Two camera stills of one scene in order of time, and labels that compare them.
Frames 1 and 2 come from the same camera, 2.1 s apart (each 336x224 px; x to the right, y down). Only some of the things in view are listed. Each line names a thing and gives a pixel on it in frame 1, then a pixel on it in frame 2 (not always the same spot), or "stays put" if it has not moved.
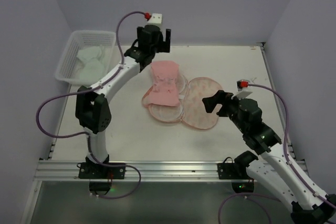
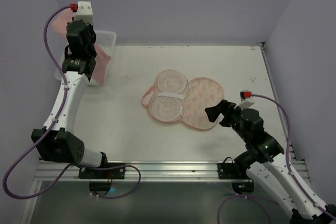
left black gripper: x=167 y=41 to x=79 y=25
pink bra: x=165 y=91 to x=102 y=59
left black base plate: x=88 y=170 stays put
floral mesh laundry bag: x=191 y=112 stays put
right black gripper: x=223 y=103 to x=227 y=112
